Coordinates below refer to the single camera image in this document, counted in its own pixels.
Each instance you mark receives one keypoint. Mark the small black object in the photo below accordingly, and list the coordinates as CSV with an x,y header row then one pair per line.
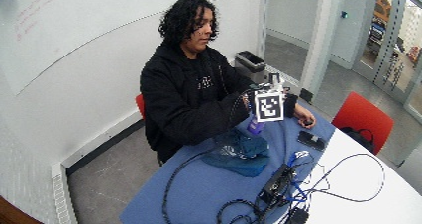
x,y
308,122

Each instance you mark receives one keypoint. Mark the purple bottle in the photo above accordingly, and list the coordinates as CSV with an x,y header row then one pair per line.
x,y
255,126

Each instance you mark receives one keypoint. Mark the black phone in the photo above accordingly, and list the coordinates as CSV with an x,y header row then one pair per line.
x,y
311,140

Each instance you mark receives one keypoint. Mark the white marker cube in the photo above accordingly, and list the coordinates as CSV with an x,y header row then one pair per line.
x,y
270,107

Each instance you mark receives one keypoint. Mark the black bag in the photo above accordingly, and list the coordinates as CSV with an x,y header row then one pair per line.
x,y
359,136

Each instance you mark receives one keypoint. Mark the red chair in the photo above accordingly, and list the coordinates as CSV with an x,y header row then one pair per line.
x,y
141,105
364,118

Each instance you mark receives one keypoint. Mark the teal cloth bag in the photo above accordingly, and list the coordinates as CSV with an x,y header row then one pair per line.
x,y
240,153

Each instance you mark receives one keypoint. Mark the black electronics box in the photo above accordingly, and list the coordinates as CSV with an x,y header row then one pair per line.
x,y
276,186

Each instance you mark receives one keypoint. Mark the grey waste bin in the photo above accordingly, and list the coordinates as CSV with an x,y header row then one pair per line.
x,y
251,65

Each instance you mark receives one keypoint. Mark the black power adapter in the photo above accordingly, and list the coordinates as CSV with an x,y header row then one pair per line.
x,y
299,216

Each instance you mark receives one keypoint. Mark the blue table cloth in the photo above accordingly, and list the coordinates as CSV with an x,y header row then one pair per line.
x,y
211,184

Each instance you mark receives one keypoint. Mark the the person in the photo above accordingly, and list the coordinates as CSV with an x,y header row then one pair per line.
x,y
185,85

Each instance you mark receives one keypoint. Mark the yellow vehicle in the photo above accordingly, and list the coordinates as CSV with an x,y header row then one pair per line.
x,y
382,9

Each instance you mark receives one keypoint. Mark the whiteboard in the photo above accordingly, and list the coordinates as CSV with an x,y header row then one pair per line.
x,y
89,29

